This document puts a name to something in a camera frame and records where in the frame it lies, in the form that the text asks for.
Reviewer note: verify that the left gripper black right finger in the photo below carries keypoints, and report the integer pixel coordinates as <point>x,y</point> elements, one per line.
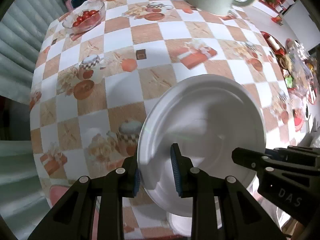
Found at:
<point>222,208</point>

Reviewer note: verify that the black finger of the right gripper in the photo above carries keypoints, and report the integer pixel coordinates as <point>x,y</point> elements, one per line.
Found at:
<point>252,159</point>

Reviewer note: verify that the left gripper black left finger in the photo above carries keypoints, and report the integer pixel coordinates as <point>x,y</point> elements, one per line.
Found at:
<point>92,205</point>

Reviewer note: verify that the pink square plate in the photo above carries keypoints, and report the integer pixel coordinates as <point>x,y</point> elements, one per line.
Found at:
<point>56,192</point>

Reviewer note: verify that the white round bowl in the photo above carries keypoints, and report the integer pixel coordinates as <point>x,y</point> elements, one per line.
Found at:
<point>180,225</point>
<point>208,116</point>

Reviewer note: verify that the glass tray of sweets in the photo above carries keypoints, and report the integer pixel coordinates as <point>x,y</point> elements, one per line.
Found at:
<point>298,69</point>

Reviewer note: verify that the checkered patterned tablecloth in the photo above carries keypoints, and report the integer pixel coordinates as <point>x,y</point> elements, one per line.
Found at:
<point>91,94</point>

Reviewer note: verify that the green curtain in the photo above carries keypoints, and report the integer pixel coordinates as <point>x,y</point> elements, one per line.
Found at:
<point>24,24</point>

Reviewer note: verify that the glass bowl of tomatoes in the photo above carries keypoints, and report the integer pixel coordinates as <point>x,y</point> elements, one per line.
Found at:
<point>85,17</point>

